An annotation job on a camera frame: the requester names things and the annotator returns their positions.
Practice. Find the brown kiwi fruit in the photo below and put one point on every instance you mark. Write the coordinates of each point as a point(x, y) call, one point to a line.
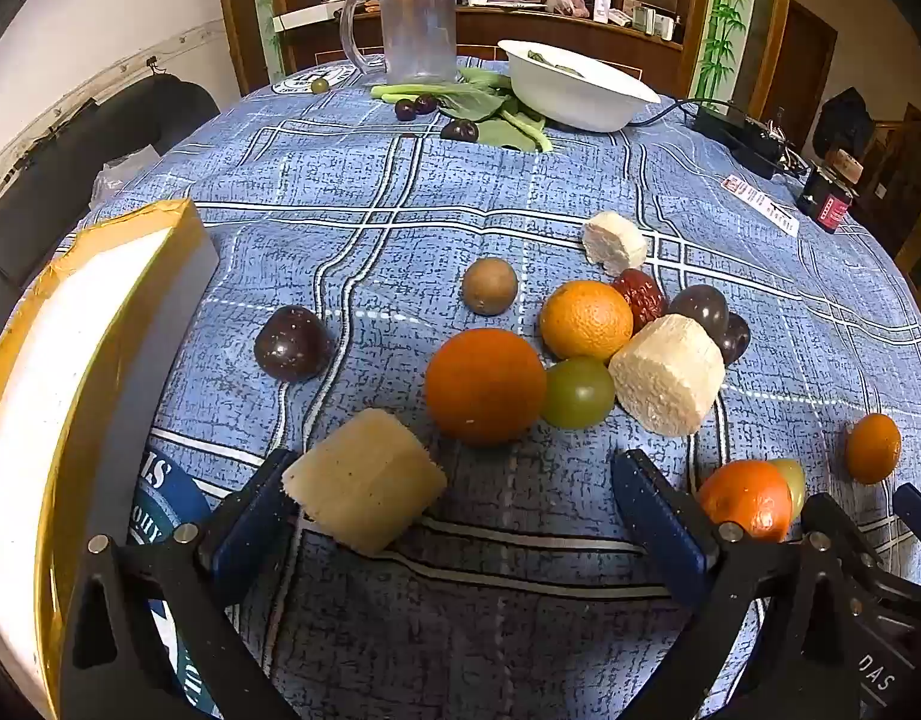
point(489, 286)

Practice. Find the white bowl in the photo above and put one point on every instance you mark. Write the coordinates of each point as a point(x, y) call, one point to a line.
point(573, 89)

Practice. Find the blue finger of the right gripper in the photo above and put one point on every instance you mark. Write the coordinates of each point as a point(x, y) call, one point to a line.
point(907, 506)

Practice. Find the dark plum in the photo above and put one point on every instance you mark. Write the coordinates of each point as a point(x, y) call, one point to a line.
point(293, 345)
point(735, 339)
point(460, 130)

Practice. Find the blue plaid tablecloth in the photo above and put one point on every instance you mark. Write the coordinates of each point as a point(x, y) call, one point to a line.
point(519, 595)

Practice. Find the white red label card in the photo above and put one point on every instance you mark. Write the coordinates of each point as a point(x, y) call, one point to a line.
point(761, 203)

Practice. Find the yellow white foam box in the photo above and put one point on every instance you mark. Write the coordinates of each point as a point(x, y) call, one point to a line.
point(83, 363)

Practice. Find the beige sponge cake block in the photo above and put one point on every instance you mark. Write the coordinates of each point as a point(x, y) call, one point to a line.
point(366, 482)

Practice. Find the green plum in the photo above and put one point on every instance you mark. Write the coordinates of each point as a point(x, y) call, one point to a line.
point(580, 393)

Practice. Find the red jujube date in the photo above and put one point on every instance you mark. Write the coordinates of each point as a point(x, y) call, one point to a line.
point(643, 296)

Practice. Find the large dark orange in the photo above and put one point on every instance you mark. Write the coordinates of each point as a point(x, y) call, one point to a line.
point(485, 387)

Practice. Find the small dark grape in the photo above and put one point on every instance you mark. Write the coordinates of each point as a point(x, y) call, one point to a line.
point(405, 110)
point(426, 104)

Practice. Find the clear plastic pitcher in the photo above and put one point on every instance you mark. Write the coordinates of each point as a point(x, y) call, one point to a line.
point(418, 41)

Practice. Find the white foam cylinder block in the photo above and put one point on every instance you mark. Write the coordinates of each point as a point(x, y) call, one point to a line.
point(668, 376)

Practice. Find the wooden cabinet counter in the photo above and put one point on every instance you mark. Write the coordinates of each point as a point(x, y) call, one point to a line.
point(660, 65)

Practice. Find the red black jar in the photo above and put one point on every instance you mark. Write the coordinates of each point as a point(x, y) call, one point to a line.
point(830, 189)

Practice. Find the lighter orange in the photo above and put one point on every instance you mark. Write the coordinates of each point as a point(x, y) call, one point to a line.
point(585, 318)

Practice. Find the small white cake piece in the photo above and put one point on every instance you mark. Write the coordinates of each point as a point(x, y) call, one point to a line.
point(613, 242)

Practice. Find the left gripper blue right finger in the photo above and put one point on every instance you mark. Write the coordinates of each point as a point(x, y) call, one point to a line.
point(669, 524)

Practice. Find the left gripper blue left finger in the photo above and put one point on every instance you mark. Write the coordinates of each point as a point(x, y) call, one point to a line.
point(241, 532)

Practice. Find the green fruit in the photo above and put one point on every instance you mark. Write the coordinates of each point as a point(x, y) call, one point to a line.
point(792, 472)

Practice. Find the black power adapter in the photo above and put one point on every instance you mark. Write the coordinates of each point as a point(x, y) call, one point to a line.
point(757, 146)

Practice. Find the black leather sofa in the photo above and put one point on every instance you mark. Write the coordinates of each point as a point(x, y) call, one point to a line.
point(51, 191)

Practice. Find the small tangerine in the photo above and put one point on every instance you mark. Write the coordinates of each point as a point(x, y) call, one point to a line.
point(873, 448)

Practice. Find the green leafy vegetable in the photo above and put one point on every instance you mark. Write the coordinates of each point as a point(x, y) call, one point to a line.
point(486, 98)

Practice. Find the dark passion fruit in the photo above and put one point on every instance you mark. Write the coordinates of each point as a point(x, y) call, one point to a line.
point(704, 304)

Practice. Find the small green grape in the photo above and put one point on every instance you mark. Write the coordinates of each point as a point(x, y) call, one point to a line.
point(319, 85)

